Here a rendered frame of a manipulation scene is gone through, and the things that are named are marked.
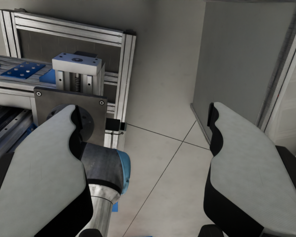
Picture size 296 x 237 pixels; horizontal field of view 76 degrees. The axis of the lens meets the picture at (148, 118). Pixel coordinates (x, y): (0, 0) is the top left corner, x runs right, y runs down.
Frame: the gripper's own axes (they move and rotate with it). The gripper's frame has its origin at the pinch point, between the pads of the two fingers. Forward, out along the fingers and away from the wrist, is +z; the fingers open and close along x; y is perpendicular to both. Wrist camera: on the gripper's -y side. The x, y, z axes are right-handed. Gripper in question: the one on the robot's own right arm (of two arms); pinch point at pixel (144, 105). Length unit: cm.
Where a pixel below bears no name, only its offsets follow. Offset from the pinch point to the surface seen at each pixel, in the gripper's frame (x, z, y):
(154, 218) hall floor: 13, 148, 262
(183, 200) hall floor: 51, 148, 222
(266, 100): 45, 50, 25
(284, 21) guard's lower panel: 46, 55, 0
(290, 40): 45, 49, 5
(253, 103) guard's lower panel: 46, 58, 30
